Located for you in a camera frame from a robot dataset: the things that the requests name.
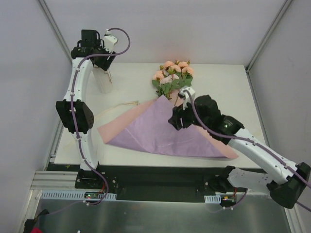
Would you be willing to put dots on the red cloth object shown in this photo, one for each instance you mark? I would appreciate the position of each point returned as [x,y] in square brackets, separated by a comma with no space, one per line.
[36,230]

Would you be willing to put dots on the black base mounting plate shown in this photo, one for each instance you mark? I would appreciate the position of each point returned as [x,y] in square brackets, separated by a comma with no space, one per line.
[150,183]

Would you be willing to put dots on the left white cable duct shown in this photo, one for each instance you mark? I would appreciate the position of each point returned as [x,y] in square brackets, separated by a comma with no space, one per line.
[76,195]

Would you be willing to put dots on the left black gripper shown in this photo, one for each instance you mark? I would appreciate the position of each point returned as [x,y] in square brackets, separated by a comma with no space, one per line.
[104,62]

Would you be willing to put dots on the cream ribbon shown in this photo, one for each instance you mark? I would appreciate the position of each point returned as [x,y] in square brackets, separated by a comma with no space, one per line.
[99,115]

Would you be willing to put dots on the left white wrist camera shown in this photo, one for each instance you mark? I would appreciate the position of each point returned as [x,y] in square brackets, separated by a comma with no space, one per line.
[109,41]

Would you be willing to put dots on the left aluminium frame post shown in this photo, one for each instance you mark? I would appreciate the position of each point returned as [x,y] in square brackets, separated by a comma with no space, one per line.
[54,27]

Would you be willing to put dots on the aluminium frame post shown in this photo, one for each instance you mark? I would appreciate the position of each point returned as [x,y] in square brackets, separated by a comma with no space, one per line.
[276,21]
[54,27]

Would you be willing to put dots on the right white cable duct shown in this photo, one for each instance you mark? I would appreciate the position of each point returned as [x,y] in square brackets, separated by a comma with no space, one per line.
[213,199]

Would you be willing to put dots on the pink rose stem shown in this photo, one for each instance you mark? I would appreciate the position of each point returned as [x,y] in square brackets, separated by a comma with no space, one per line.
[186,73]
[159,77]
[174,85]
[168,68]

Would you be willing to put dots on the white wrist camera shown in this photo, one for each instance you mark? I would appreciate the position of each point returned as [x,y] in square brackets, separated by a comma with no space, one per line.
[187,94]
[109,41]

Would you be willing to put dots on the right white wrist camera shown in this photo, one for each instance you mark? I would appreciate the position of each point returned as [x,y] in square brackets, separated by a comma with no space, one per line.
[187,94]

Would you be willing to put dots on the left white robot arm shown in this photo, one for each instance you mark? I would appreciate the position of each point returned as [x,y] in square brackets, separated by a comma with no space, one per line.
[78,119]

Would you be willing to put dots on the right aluminium frame post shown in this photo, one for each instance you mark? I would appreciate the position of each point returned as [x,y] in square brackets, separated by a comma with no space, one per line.
[276,21]

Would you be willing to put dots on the white cable duct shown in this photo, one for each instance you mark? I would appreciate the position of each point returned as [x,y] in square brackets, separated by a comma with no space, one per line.
[76,195]
[213,199]

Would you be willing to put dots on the white ribbed ceramic vase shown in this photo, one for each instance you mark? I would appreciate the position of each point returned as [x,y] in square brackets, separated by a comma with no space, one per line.
[103,79]

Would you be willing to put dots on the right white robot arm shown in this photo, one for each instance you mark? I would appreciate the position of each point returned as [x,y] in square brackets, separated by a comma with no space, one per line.
[283,179]

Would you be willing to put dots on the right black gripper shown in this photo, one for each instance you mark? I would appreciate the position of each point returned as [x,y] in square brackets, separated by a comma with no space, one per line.
[180,117]

